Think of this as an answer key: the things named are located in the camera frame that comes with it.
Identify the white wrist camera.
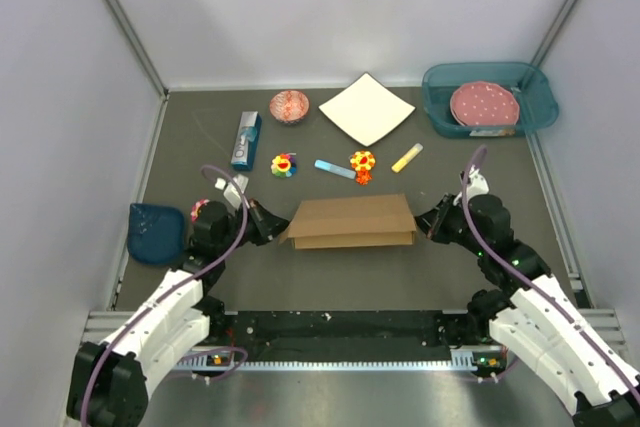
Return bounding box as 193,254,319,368
215,174,249,210
454,166,489,206

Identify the rainbow flower plush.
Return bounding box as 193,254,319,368
271,153,297,178

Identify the red patterned bowl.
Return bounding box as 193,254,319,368
269,90,310,125

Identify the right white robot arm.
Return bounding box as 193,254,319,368
415,194,639,426

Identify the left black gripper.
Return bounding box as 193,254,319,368
217,198,295,255

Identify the brown cardboard box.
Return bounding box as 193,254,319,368
279,194,417,250

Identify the white square plate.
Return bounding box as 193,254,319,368
319,73,415,147

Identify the teal plastic bin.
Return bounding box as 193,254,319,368
422,62,559,139

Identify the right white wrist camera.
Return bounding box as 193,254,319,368
454,166,489,206

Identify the pink polka dot plate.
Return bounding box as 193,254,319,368
449,81,520,127

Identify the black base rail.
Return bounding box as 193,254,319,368
200,310,477,363

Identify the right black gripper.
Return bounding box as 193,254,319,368
411,192,486,256

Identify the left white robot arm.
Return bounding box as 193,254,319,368
66,199,289,426

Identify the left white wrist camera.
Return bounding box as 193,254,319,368
215,174,249,210

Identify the dark blue leaf dish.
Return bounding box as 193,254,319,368
126,203,186,266

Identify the pink flower plush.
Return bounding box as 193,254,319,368
190,199,210,223

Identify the blue toothpaste box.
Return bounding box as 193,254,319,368
230,111,262,171

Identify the orange flower plush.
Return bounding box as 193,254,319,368
350,151,376,172

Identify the blue marker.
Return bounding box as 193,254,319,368
314,159,356,180

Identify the red glitter ornament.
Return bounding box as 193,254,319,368
355,170,373,185

